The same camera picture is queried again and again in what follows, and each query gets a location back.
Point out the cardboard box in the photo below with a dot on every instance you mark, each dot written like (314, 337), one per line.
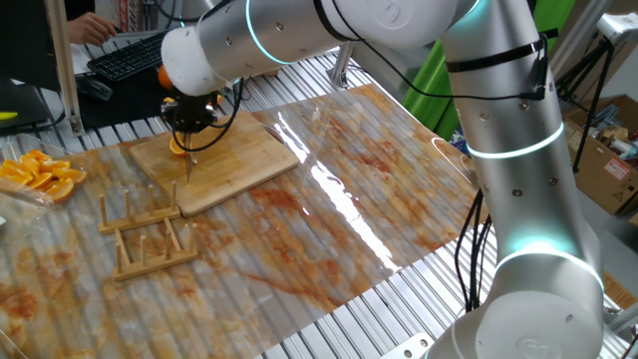
(598, 179)

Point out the black desk pad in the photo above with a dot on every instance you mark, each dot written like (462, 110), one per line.
(129, 102)

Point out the small orange slice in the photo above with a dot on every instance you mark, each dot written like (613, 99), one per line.
(70, 174)
(55, 164)
(15, 173)
(40, 180)
(40, 154)
(61, 189)
(30, 164)

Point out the grey camera on tripod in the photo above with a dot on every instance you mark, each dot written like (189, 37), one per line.
(618, 27)

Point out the black keyboard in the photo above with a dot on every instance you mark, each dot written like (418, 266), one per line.
(124, 60)

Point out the marble pattern plastic mat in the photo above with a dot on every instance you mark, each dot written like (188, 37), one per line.
(349, 199)

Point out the green cloth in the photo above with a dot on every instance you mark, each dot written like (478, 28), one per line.
(428, 95)

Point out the black computer mouse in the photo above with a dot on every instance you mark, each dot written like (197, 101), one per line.
(95, 90)

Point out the wooden peg rack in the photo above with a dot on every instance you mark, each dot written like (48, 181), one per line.
(139, 220)

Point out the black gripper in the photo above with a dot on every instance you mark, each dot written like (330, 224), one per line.
(192, 107)

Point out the clear plastic bag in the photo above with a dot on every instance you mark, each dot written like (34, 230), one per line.
(20, 197)

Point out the bamboo cutting board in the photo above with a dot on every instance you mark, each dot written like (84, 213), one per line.
(239, 164)

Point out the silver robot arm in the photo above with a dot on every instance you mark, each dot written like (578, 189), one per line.
(518, 174)

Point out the person's bare hand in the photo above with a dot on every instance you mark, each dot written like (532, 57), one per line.
(90, 30)

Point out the whole orange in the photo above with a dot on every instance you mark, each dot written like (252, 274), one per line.
(164, 79)

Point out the yellow-green marker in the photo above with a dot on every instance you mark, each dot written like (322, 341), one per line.
(7, 115)

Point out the forearm in dark sleeve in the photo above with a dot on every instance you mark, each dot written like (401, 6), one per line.
(77, 6)

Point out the metal base mounting plate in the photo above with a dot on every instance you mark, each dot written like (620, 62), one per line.
(409, 349)

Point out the steel cleaver knife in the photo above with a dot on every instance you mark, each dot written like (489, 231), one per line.
(189, 169)

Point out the aluminium frame post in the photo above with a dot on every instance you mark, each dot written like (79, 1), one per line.
(341, 65)
(62, 65)

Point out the black tripod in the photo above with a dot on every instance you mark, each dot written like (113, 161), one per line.
(594, 100)

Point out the orange half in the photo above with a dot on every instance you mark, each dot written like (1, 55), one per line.
(175, 148)

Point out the black monitor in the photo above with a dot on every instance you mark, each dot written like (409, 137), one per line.
(25, 50)

